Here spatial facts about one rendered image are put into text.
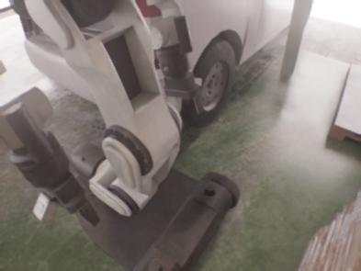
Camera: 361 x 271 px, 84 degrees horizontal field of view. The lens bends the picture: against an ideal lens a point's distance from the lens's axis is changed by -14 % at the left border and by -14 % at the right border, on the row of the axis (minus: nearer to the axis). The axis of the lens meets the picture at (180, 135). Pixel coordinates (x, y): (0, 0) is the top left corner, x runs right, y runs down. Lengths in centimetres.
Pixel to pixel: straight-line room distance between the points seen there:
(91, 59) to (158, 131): 21
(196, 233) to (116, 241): 30
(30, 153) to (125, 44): 28
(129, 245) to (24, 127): 65
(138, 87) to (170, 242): 56
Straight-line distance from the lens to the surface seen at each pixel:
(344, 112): 177
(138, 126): 48
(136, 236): 92
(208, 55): 122
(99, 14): 47
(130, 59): 52
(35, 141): 39
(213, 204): 91
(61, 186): 47
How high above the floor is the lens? 100
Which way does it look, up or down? 43 degrees down
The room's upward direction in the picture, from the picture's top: 4 degrees counter-clockwise
